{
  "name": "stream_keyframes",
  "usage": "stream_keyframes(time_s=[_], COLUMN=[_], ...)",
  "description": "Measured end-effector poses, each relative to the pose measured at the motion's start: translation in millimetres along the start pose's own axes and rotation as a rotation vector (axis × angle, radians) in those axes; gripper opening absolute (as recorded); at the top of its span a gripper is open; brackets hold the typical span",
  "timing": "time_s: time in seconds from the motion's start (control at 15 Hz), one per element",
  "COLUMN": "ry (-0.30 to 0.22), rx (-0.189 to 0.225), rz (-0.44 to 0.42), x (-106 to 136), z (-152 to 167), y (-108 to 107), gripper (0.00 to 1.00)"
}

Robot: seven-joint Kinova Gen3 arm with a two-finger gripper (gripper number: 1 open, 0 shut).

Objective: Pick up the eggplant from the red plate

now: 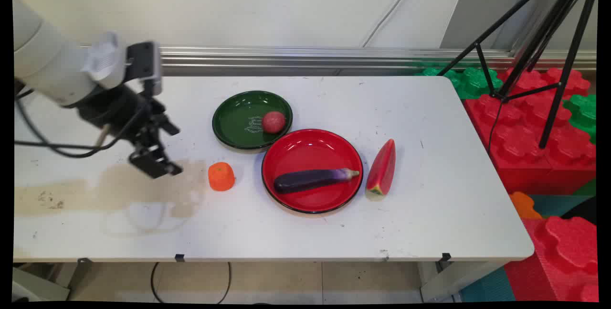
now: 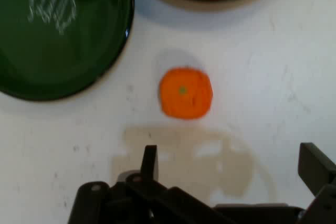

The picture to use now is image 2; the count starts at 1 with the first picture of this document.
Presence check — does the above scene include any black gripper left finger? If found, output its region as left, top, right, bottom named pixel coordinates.
left=67, top=144, right=232, bottom=224

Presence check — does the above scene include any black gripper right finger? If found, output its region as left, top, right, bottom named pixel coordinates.
left=298, top=142, right=336, bottom=224

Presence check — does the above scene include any orange toy tangerine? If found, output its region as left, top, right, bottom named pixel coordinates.
left=159, top=67, right=213, bottom=121

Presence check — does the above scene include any dark green round plate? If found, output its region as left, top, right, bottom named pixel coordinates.
left=0, top=0, right=135, bottom=101

